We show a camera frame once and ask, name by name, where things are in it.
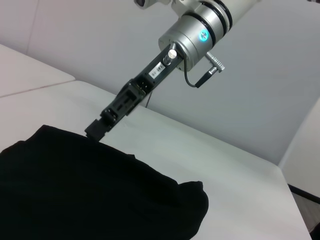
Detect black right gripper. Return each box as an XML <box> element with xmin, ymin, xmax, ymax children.
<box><xmin>84</xmin><ymin>41</ymin><xmax>186</xmax><ymax>143</ymax></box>

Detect black shirt with FREE print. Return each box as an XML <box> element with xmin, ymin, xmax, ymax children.
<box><xmin>0</xmin><ymin>124</ymin><xmax>210</xmax><ymax>240</ymax></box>

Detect silver connector stub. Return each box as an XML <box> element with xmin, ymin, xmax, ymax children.
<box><xmin>161</xmin><ymin>48</ymin><xmax>178</xmax><ymax>66</ymax></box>

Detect grey cable with silver plug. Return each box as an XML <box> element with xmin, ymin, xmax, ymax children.
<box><xmin>183</xmin><ymin>51</ymin><xmax>226</xmax><ymax>89</ymax></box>

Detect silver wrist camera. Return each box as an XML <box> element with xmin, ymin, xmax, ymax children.
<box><xmin>133</xmin><ymin>0</ymin><xmax>176</xmax><ymax>10</ymax></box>

